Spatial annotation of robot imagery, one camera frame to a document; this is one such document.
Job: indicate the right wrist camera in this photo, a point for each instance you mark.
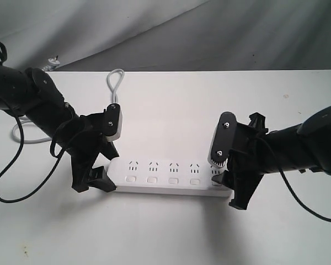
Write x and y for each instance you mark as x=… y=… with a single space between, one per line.
x=222 y=140

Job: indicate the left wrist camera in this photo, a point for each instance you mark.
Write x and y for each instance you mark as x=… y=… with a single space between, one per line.
x=112 y=122

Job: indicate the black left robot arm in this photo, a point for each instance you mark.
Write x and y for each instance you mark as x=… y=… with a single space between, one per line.
x=33 y=94

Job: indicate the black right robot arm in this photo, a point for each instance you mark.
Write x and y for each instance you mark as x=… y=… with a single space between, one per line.
x=297 y=148

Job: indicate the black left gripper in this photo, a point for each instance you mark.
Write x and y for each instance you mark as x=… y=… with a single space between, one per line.
x=85 y=140

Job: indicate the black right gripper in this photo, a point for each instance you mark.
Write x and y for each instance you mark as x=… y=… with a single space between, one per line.
x=241 y=175

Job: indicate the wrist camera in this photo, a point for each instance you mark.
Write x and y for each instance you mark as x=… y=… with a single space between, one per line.
x=222 y=140
x=112 y=122

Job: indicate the grey backdrop cloth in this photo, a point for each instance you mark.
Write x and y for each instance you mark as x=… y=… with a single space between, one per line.
x=168 y=35

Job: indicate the white five-outlet power strip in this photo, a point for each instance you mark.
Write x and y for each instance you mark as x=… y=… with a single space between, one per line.
x=167 y=177

